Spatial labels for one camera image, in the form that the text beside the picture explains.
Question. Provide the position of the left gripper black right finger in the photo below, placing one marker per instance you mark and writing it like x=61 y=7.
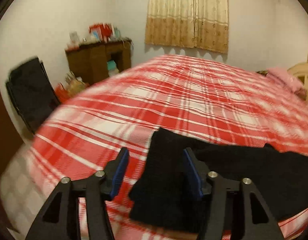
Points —
x=237 y=203

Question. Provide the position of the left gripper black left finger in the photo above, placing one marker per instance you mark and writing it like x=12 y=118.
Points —
x=59 y=216

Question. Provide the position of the brown wooden door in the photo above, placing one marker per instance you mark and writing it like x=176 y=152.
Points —
x=10 y=140

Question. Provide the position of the red white plaid bed cover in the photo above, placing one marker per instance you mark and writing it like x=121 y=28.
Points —
x=194 y=97

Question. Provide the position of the red bag on floor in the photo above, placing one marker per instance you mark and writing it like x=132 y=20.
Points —
x=73 y=86

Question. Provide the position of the black suitcase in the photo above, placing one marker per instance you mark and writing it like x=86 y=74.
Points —
x=31 y=93

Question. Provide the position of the folded pink blanket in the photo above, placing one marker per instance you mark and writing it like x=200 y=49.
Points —
x=288 y=81

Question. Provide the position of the brown wooden dresser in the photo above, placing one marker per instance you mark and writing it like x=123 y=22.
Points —
x=90 y=61

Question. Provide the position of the red items on dresser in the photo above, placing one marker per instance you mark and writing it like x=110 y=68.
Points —
x=105 y=32

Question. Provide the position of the beige patterned window curtain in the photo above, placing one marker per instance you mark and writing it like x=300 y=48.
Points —
x=202 y=24

